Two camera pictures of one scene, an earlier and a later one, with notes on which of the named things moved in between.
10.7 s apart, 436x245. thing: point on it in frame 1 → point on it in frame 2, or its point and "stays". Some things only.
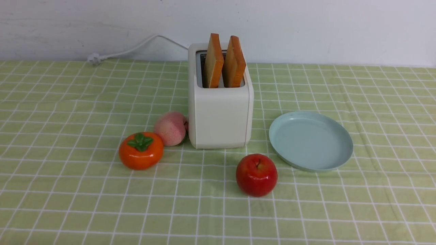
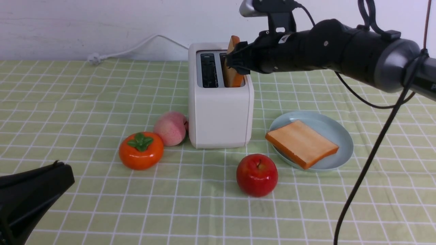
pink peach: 172,127 stays
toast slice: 214,62 → 301,143
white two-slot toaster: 221,117 stays
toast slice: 234,64 stays
